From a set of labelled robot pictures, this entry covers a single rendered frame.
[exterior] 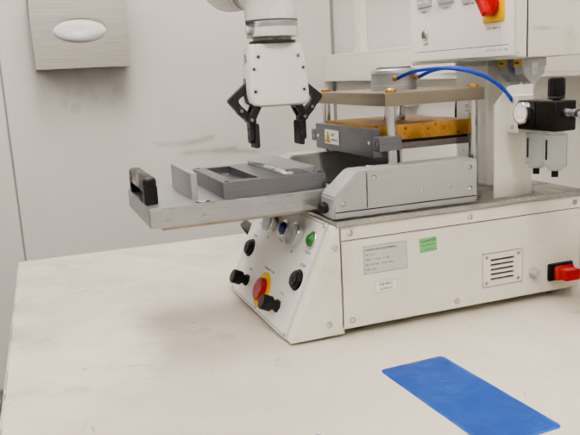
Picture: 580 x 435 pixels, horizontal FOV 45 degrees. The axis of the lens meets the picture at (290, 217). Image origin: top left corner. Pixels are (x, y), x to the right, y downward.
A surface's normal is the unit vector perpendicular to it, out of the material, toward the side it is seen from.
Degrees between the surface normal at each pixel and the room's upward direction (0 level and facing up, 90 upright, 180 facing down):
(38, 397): 0
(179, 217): 90
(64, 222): 90
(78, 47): 90
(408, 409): 0
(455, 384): 0
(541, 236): 90
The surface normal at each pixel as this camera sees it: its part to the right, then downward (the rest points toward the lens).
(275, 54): 0.33, 0.12
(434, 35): -0.94, 0.12
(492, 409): -0.05, -0.98
